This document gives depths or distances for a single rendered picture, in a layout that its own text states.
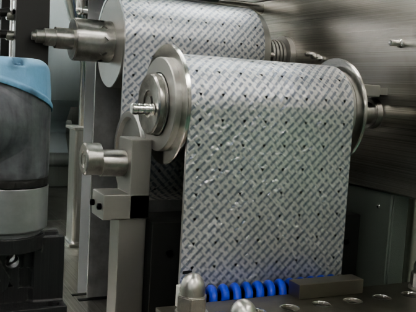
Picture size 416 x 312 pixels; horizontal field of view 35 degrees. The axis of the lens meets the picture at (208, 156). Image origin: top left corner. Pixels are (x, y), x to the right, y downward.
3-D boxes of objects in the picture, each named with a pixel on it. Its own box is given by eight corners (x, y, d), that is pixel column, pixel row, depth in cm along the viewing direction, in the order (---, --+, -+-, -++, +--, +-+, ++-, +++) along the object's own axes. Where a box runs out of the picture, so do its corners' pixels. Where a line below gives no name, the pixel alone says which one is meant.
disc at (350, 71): (298, 158, 100) (304, 59, 99) (300, 158, 100) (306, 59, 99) (361, 171, 87) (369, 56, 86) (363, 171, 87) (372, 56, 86)
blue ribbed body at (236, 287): (184, 311, 79) (186, 282, 79) (333, 295, 89) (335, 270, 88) (197, 320, 76) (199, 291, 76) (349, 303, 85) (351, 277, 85)
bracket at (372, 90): (332, 94, 96) (333, 80, 95) (364, 96, 98) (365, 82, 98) (353, 95, 91) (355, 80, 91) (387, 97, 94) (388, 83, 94)
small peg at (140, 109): (130, 116, 78) (128, 106, 79) (152, 117, 80) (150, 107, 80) (134, 110, 77) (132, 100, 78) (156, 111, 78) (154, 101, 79)
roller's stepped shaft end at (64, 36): (29, 46, 100) (30, 25, 100) (69, 49, 103) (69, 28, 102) (33, 46, 97) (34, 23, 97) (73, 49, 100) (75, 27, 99)
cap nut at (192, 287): (169, 309, 73) (171, 269, 73) (199, 306, 75) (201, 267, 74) (182, 320, 70) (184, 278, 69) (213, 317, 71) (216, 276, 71)
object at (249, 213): (177, 299, 79) (185, 145, 77) (337, 284, 90) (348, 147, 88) (178, 301, 79) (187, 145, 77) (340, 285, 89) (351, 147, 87)
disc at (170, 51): (140, 158, 89) (144, 46, 88) (143, 158, 89) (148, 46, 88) (184, 171, 76) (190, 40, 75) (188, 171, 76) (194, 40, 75)
